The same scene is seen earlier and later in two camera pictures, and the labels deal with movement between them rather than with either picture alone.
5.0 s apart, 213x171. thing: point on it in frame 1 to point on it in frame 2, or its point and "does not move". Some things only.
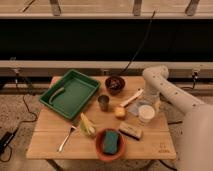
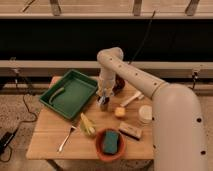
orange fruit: (119, 111) does not move
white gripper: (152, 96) to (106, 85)
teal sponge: (110, 141) does not move
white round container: (146, 113) does not move
